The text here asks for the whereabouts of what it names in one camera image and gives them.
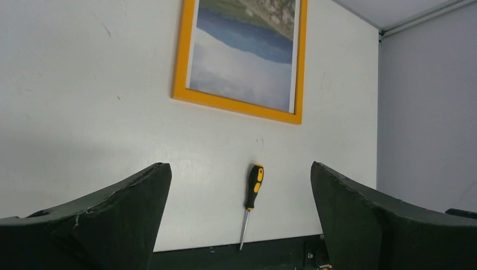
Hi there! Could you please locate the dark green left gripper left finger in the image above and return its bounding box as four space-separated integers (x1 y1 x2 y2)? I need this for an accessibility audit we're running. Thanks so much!
1 163 172 269

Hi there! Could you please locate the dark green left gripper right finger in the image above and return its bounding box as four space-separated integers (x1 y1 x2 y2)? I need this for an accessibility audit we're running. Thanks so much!
310 162 476 269

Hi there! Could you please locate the black yellow screwdriver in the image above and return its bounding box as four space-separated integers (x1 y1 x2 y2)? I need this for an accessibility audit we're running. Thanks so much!
238 164 264 251

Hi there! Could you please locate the aluminium corner profile right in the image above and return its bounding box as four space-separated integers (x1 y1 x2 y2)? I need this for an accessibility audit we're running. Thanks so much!
379 0 476 42

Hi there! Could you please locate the yellow wooden picture frame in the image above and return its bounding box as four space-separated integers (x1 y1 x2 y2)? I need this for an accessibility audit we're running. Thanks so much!
172 0 308 125

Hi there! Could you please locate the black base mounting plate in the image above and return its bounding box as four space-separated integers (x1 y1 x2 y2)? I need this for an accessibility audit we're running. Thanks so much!
149 235 332 269

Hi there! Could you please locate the landscape photo print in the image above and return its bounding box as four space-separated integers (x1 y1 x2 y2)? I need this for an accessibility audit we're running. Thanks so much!
186 0 302 113

